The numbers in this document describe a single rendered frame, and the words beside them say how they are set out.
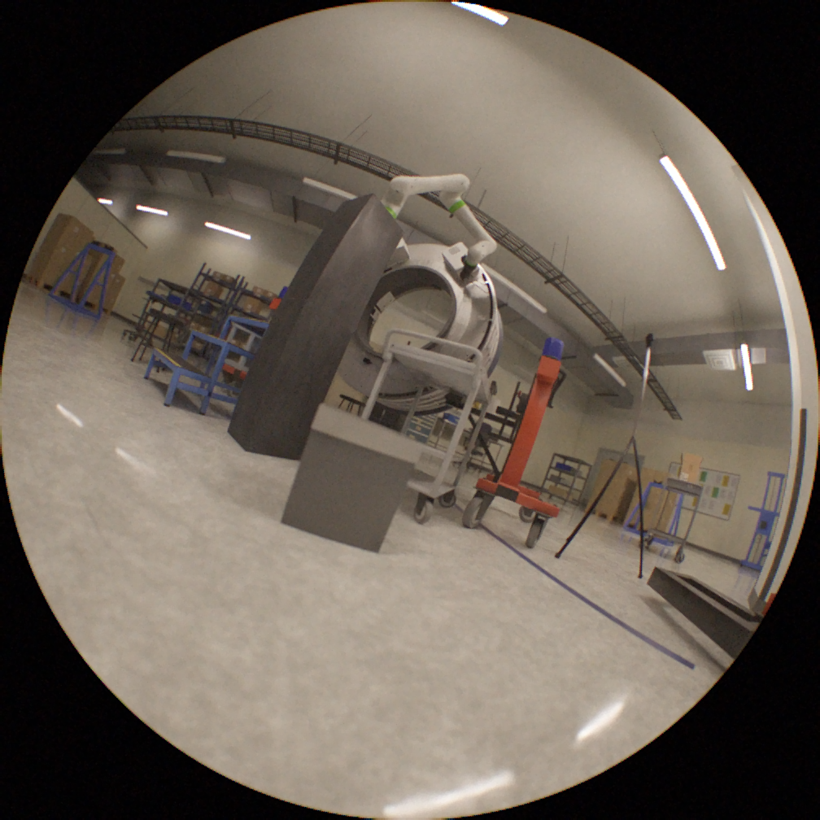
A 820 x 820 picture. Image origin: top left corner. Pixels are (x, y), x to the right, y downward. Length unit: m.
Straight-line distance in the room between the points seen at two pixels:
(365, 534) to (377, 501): 0.10
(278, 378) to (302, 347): 0.17
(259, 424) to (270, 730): 1.07
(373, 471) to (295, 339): 0.71
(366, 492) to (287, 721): 0.54
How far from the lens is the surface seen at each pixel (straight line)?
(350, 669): 0.45
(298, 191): 6.15
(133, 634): 0.43
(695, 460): 3.92
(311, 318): 1.25
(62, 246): 6.99
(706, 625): 1.18
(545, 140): 4.27
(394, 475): 0.71
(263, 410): 1.21
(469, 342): 1.93
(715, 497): 9.31
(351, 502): 0.72
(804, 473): 2.41
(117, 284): 8.29
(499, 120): 4.26
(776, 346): 5.95
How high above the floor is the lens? 0.35
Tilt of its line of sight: 4 degrees up
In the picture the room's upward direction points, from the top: 22 degrees clockwise
